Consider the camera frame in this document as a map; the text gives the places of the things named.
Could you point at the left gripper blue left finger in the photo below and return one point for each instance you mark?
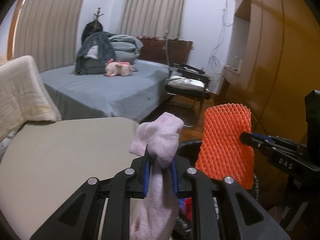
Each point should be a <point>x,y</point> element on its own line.
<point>99,209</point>

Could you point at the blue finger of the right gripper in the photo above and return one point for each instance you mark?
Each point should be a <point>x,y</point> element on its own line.
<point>253,140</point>
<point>260,137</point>

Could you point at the right beige curtain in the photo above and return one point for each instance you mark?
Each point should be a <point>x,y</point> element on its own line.
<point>153,18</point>

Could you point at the red cloth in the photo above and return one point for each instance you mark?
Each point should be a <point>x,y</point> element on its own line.
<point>188,208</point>

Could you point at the folded grey bedding pile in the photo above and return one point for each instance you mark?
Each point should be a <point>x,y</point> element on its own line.
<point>127,47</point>

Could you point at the grey bed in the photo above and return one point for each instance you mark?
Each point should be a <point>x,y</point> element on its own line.
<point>97,96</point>

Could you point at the pink sock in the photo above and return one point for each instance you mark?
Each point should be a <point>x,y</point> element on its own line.
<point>158,211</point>

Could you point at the pink pig plush toy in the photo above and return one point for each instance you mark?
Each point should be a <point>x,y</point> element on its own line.
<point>118,68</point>

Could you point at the wooden wardrobe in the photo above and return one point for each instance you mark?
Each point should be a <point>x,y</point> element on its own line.
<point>279,67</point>

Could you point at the black lined trash bin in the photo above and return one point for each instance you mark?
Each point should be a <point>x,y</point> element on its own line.
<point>190,150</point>

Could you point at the blue plastic bag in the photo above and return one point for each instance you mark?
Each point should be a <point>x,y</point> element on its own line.
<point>182,205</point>

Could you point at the left beige curtain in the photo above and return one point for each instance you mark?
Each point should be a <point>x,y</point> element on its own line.
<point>47,31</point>

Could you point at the wooden coat rack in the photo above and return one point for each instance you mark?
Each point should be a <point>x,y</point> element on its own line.
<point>92,27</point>

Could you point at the silver seat cushion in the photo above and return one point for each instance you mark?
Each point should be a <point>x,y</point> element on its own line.
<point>184,83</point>

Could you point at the beige curtain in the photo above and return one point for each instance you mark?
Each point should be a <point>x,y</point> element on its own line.
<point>153,18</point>
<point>47,31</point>

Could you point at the black cantilever chair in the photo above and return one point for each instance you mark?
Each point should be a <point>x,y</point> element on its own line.
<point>190,114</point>

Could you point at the dark wooden headboard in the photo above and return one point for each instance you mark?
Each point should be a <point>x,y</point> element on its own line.
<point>156,50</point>

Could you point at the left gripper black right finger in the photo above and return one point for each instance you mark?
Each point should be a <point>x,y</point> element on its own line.
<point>221,209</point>

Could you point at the beige quilted blanket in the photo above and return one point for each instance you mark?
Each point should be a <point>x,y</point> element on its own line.
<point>24,97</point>

